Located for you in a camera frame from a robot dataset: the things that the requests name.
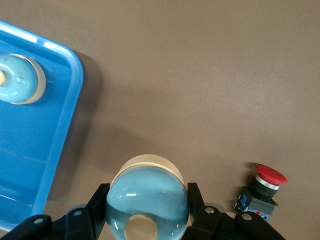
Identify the brown table mat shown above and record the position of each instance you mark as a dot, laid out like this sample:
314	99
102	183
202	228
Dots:
200	75

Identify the light blue call bell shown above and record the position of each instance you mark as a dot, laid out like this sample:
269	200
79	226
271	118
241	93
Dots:
20	80
147	195

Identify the red pushbutton black body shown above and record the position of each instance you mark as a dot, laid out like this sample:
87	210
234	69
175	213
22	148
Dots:
265	192

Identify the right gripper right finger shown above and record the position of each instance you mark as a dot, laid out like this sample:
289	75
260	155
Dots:
212	225

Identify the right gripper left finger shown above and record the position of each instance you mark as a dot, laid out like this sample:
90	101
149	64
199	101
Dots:
75	225

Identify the blue plastic tray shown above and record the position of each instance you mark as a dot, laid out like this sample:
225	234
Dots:
30	140

